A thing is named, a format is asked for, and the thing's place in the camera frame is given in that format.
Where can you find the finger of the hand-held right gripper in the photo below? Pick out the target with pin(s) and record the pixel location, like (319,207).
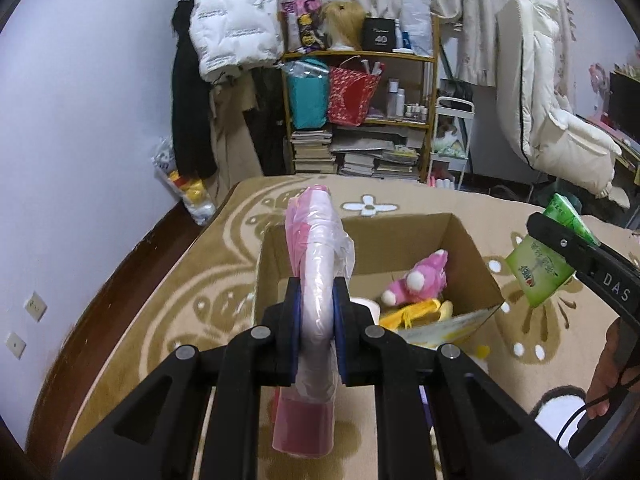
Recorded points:
(555,237)

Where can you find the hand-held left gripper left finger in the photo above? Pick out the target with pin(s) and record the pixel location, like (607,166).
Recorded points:
(295,325)

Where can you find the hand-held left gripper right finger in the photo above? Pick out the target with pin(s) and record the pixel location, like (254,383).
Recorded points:
(341,330)

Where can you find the green tissue pack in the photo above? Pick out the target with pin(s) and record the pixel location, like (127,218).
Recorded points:
(535,275)

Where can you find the pink tissue pack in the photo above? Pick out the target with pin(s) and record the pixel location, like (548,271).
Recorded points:
(315,260)

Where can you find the yellow dog plush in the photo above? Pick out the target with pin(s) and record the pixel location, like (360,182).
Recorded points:
(410,315)

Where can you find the printed cardboard box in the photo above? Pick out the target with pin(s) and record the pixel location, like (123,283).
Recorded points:
(465,260)

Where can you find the pink bear plush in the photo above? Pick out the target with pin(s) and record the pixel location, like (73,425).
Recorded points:
(420,280)

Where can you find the pale green soft toy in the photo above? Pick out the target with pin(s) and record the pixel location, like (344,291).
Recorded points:
(446,142)

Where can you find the person's right hand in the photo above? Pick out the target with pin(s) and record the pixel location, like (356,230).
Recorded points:
(607,375)

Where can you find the cream padded chair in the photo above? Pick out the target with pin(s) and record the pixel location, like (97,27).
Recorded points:
(535,95)

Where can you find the black flat panel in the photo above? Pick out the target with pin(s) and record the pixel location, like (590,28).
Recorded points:
(625,105)

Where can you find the pink decoration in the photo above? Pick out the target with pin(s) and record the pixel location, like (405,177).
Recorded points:
(598,82)

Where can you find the clear bag of toys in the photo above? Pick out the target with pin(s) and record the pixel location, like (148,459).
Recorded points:
(192,195)

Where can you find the white trolley cart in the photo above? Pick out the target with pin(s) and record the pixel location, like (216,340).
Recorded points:
(452,105)

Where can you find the stack of books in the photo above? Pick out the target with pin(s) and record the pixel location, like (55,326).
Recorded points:
(311,152)

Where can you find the pile of magazines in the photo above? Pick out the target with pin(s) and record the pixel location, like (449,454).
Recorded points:
(380,157)

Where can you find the row of small cosmetic bottles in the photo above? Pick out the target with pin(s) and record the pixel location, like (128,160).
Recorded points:
(416,113)

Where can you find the beige coat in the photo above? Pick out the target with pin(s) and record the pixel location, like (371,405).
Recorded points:
(230,150)

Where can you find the dark hanging garment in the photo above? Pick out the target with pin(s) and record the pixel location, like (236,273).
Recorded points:
(270,125)

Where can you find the short white bottle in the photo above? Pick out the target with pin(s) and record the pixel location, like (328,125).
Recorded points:
(401,104)

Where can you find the tall white bottle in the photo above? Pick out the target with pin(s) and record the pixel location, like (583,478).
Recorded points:
(393,100)

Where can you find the teal bag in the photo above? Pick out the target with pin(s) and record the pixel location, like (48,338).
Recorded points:
(307,95)

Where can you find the red patterned bag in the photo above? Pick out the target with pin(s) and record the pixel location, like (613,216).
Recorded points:
(350,95)

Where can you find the black coat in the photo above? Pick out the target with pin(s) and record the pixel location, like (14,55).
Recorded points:
(187,110)

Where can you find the white plastic bag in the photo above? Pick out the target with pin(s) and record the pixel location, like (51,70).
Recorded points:
(416,20)

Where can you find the wooden shelf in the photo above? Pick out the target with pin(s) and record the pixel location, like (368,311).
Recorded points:
(360,56)

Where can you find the black box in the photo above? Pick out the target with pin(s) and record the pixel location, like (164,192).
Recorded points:
(380,35)

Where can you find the blond wig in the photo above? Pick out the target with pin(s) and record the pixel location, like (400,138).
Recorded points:
(342,20)

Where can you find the pink and black printed bag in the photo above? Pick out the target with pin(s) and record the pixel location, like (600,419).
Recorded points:
(302,20)

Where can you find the white puffer jacket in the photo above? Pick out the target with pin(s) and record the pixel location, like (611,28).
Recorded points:
(235,25)

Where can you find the white wall socket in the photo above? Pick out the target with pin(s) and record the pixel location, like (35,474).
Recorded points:
(15,344)
(35,305)

